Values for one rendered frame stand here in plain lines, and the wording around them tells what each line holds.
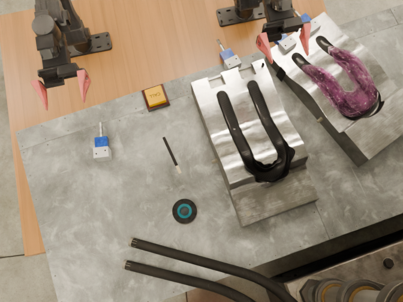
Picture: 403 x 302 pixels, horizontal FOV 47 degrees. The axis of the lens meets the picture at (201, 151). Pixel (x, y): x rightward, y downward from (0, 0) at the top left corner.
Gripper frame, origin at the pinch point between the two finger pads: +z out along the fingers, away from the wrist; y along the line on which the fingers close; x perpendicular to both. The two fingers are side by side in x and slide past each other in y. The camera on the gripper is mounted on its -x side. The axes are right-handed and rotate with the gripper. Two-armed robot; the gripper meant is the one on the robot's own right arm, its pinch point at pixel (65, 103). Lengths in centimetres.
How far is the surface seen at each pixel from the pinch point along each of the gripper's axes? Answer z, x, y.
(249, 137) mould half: 12, 30, 49
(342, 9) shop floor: -74, 121, 131
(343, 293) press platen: 60, -9, 54
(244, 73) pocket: -12, 34, 53
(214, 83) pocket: -10, 34, 42
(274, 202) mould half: 33, 34, 52
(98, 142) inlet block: 0.9, 35.9, 0.1
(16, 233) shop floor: 12, 120, -63
